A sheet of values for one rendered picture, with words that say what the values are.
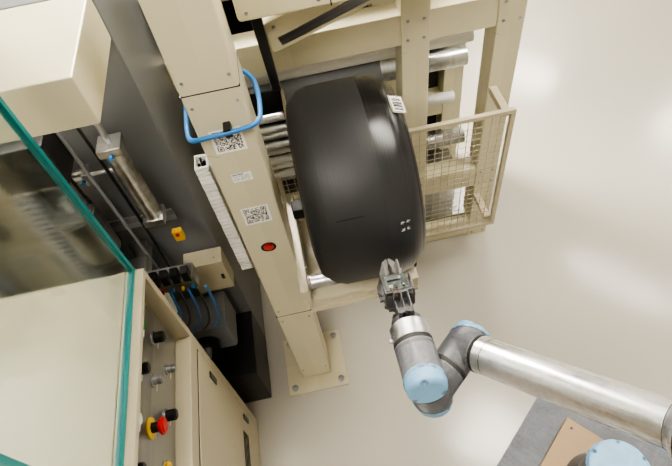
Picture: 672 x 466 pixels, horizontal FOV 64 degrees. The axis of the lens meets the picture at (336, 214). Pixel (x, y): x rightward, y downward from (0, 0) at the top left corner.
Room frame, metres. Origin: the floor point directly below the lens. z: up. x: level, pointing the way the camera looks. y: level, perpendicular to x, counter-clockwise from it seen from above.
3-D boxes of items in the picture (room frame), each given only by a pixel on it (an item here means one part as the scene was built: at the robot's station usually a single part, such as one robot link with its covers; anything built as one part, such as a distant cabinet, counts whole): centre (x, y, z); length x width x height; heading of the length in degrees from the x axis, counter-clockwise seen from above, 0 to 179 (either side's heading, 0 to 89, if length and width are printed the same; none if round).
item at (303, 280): (1.03, 0.14, 0.90); 0.40 x 0.03 x 0.10; 2
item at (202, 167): (0.97, 0.30, 1.19); 0.05 x 0.04 x 0.48; 2
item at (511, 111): (1.37, -0.25, 0.65); 0.90 x 0.02 x 0.70; 92
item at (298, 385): (1.01, 0.22, 0.01); 0.27 x 0.27 x 0.02; 2
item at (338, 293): (0.90, -0.04, 0.83); 0.36 x 0.09 x 0.06; 92
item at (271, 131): (1.41, 0.20, 1.05); 0.20 x 0.15 x 0.30; 92
